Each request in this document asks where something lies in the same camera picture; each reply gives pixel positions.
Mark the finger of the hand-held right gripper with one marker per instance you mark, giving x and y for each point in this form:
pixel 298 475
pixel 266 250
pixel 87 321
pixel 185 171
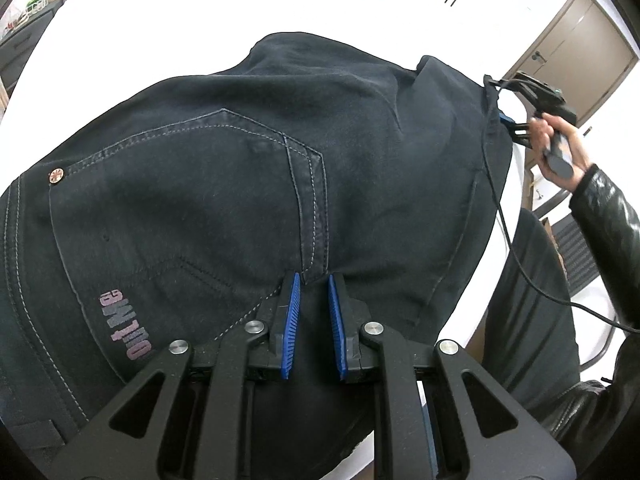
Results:
pixel 500 84
pixel 517 132

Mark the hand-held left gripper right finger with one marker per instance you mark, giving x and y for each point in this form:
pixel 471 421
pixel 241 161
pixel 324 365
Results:
pixel 336 330

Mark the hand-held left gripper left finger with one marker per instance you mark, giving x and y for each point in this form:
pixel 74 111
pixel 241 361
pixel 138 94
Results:
pixel 290 325

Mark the dark denim pants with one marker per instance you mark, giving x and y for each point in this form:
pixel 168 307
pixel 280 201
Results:
pixel 200 185

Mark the person's right forearm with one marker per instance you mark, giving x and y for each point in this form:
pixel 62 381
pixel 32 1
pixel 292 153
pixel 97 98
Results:
pixel 610 230

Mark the person's right hand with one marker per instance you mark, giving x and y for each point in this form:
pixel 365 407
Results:
pixel 580 155

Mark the brown door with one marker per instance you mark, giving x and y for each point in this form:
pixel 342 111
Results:
pixel 590 45

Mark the person's black leather jacket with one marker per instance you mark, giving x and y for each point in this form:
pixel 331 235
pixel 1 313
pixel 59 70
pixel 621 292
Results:
pixel 595 410

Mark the white sheeted bed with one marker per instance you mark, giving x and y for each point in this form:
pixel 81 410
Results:
pixel 200 20

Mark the grey nightstand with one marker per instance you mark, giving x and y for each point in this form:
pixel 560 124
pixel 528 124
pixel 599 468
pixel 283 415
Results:
pixel 25 40

